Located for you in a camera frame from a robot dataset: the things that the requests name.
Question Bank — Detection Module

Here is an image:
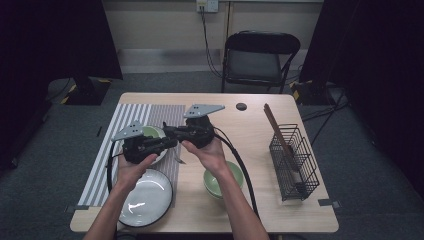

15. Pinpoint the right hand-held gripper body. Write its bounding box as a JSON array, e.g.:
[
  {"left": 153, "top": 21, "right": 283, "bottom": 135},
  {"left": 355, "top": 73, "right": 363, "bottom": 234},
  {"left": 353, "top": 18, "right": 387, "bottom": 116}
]
[{"left": 181, "top": 104, "right": 226, "bottom": 150}]

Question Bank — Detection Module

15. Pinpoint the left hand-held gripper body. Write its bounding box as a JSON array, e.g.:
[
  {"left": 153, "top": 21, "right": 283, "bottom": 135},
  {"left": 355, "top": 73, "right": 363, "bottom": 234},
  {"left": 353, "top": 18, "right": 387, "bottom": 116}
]
[{"left": 111, "top": 120, "right": 158, "bottom": 165}]

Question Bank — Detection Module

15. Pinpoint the white plate with dark rim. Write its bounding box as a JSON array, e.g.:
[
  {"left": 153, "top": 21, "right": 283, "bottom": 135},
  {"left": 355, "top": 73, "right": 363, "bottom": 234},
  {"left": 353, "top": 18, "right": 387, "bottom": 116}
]
[
  {"left": 118, "top": 125, "right": 171, "bottom": 168},
  {"left": 118, "top": 168, "right": 174, "bottom": 228}
]

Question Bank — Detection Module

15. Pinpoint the green ceramic bowl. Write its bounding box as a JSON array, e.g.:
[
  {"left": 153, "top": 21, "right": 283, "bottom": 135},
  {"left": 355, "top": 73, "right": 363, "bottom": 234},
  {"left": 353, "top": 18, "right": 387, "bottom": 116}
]
[
  {"left": 205, "top": 186, "right": 225, "bottom": 201},
  {"left": 141, "top": 125, "right": 167, "bottom": 141},
  {"left": 203, "top": 160, "right": 245, "bottom": 198}
]

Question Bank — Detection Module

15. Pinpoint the black wire basket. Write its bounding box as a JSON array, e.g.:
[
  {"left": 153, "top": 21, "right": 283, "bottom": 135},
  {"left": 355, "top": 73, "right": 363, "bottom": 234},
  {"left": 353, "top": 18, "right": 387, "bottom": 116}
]
[{"left": 268, "top": 123, "right": 321, "bottom": 202}]

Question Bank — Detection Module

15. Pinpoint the person's left hand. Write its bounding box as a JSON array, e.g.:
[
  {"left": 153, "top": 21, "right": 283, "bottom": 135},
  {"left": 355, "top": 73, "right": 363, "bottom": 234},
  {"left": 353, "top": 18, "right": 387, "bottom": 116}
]
[{"left": 117, "top": 152, "right": 160, "bottom": 195}]

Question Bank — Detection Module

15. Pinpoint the person's right hand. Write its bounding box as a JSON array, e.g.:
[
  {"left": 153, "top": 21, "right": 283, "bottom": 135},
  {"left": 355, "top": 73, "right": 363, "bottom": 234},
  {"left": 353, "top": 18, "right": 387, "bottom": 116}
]
[{"left": 181, "top": 137, "right": 230, "bottom": 178}]

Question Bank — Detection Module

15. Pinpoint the grey striped placemat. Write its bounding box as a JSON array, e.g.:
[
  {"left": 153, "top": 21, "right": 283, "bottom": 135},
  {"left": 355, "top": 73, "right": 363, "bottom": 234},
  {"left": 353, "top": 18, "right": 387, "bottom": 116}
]
[{"left": 77, "top": 103, "right": 186, "bottom": 208}]

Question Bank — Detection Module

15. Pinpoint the brown wooden chopstick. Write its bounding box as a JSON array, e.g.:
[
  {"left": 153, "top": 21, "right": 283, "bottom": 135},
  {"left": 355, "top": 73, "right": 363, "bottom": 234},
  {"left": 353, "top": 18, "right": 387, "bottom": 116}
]
[
  {"left": 263, "top": 103, "right": 296, "bottom": 173},
  {"left": 264, "top": 103, "right": 298, "bottom": 173}
]

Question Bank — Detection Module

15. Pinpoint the black stand base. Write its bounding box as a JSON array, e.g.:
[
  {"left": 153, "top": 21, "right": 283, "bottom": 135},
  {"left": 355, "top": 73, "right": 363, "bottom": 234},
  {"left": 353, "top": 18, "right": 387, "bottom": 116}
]
[
  {"left": 289, "top": 79, "right": 338, "bottom": 107},
  {"left": 61, "top": 74, "right": 113, "bottom": 107}
]

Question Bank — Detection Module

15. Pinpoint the grey tape strip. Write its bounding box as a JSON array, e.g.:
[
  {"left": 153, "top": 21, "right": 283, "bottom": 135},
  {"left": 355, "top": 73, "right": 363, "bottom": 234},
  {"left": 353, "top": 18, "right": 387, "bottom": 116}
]
[
  {"left": 317, "top": 198, "right": 342, "bottom": 209},
  {"left": 64, "top": 204, "right": 90, "bottom": 213}
]

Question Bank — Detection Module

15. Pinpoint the black folding chair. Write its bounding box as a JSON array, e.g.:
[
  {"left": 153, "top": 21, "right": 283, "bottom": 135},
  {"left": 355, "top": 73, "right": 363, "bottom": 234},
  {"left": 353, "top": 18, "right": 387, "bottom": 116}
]
[{"left": 220, "top": 30, "right": 302, "bottom": 95}]

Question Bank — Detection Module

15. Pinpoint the black curtain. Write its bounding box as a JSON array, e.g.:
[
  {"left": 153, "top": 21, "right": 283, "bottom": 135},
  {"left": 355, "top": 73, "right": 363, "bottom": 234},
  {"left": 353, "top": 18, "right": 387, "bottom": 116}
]
[
  {"left": 299, "top": 0, "right": 424, "bottom": 201},
  {"left": 0, "top": 0, "right": 124, "bottom": 171}
]

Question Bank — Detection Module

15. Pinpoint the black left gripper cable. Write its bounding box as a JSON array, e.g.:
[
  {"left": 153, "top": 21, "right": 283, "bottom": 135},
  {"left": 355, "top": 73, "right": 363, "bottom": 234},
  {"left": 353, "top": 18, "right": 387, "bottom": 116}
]
[{"left": 105, "top": 139, "right": 124, "bottom": 196}]

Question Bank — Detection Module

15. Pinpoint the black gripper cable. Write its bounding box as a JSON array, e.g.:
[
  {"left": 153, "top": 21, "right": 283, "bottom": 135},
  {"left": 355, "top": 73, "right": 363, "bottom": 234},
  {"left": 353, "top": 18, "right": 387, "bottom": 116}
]
[
  {"left": 105, "top": 139, "right": 124, "bottom": 196},
  {"left": 212, "top": 126, "right": 261, "bottom": 221}
]

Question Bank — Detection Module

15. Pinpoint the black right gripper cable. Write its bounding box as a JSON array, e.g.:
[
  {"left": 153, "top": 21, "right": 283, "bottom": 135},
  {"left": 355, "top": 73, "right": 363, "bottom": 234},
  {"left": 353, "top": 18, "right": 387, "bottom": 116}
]
[{"left": 212, "top": 126, "right": 261, "bottom": 221}]

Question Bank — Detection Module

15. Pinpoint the black wall cable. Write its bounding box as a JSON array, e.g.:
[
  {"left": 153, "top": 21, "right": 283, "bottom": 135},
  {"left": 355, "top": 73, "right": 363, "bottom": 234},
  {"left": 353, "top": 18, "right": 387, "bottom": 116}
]
[{"left": 199, "top": 8, "right": 224, "bottom": 79}]

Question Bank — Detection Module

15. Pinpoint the black floor cable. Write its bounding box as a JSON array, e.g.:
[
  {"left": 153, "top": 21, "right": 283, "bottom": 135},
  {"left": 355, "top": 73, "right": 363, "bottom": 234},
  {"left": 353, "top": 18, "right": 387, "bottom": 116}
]
[
  {"left": 300, "top": 102, "right": 350, "bottom": 122},
  {"left": 310, "top": 88, "right": 348, "bottom": 147}
]

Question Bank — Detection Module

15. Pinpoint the white wall socket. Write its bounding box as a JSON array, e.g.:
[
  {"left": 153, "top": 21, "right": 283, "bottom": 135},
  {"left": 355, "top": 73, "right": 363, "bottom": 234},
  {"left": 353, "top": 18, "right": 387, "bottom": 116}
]
[{"left": 195, "top": 0, "right": 220, "bottom": 14}]

